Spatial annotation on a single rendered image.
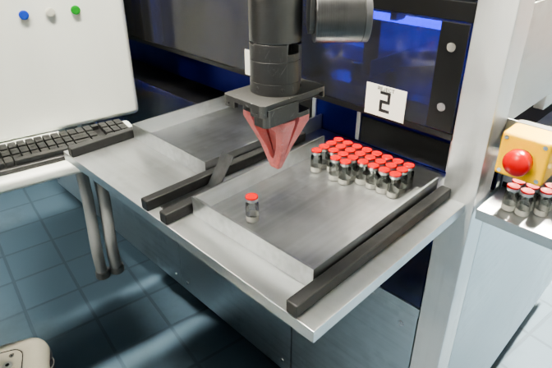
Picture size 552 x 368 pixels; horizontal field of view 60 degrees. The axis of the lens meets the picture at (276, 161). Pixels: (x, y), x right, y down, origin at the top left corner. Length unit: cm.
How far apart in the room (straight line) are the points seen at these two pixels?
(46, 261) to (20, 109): 105
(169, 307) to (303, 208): 120
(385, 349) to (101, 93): 99
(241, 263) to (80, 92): 84
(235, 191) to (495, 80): 46
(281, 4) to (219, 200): 43
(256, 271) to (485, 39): 48
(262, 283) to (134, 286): 142
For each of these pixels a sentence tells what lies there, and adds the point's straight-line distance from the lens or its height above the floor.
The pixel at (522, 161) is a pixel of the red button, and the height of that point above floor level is 101.
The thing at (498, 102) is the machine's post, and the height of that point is 107.
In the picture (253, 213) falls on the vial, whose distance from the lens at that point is 77.
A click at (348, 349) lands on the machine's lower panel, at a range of 130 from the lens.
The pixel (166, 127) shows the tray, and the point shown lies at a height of 88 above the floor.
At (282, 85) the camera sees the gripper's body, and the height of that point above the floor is 116.
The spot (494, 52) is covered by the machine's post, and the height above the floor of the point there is 114.
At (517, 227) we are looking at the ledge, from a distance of 87.
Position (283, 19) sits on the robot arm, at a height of 123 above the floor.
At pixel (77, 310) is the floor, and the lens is 203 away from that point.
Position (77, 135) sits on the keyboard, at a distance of 131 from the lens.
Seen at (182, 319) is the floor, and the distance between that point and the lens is 188.
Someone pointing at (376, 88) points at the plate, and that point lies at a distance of 91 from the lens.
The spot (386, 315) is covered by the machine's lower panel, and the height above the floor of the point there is 54.
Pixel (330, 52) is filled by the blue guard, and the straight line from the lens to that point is 96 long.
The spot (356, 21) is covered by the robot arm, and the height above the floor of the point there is 123.
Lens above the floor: 133
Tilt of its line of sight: 27 degrees down
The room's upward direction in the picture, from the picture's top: straight up
